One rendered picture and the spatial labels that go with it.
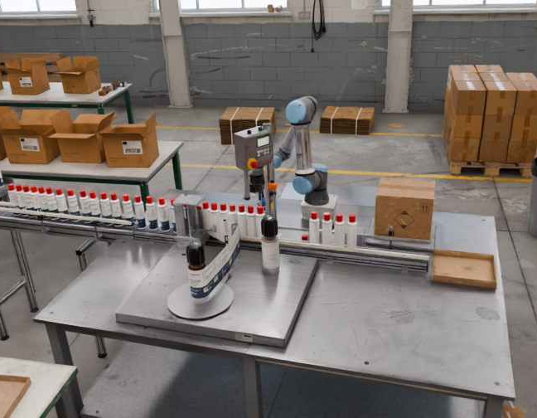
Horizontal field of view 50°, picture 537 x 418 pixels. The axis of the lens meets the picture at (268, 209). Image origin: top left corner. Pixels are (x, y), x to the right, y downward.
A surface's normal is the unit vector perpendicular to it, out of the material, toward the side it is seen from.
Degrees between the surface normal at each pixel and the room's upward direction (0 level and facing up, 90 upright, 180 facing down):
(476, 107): 91
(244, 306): 0
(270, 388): 1
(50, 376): 0
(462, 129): 90
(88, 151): 90
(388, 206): 90
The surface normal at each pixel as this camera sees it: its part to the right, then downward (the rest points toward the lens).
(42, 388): -0.04, -0.90
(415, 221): -0.27, 0.44
